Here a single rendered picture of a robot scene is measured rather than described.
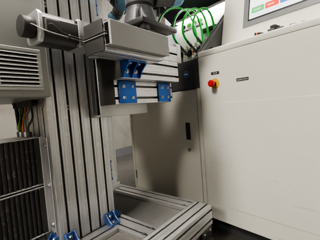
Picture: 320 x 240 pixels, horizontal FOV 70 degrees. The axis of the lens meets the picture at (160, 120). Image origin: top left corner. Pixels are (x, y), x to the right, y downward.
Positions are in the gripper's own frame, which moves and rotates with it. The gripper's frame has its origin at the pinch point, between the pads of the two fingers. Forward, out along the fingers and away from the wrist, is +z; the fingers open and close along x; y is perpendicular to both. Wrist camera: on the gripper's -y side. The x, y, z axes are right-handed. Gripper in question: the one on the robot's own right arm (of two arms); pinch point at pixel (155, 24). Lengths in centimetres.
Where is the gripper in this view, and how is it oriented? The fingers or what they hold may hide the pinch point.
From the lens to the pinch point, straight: 152.9
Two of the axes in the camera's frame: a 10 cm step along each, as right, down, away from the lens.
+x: 6.6, -0.1, -7.5
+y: -7.5, 0.9, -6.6
